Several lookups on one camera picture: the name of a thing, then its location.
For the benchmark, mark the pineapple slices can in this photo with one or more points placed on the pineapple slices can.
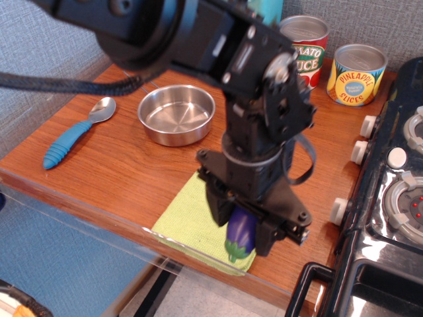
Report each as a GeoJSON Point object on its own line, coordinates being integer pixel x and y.
{"type": "Point", "coordinates": [356, 73]}

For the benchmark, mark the blue handled metal spoon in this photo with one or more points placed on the blue handled metal spoon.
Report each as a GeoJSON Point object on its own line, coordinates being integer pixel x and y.
{"type": "Point", "coordinates": [101, 111]}

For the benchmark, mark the black toy stove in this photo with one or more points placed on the black toy stove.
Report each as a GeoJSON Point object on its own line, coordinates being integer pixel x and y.
{"type": "Point", "coordinates": [378, 267]}

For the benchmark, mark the small steel pan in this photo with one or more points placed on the small steel pan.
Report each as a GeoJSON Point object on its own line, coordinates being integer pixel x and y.
{"type": "Point", "coordinates": [176, 115]}

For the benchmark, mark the teal toy microwave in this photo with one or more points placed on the teal toy microwave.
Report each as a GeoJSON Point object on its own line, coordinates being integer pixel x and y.
{"type": "Point", "coordinates": [269, 10]}

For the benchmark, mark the purple toy eggplant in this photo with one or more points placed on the purple toy eggplant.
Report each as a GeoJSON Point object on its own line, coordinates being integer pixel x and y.
{"type": "Point", "coordinates": [240, 235]}

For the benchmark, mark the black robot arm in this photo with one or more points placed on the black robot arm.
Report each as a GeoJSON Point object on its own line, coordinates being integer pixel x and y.
{"type": "Point", "coordinates": [267, 105]}

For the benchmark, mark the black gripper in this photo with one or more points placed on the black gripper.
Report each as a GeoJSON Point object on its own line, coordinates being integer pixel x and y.
{"type": "Point", "coordinates": [260, 185]}

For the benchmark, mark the green folded cloth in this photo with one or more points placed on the green folded cloth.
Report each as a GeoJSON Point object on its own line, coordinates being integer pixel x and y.
{"type": "Point", "coordinates": [187, 225]}

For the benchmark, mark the clear acrylic edge guard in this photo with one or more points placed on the clear acrylic edge guard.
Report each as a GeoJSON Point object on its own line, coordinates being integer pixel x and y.
{"type": "Point", "coordinates": [130, 205]}

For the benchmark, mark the tomato sauce can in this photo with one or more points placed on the tomato sauce can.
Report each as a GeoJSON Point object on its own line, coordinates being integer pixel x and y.
{"type": "Point", "coordinates": [309, 36]}

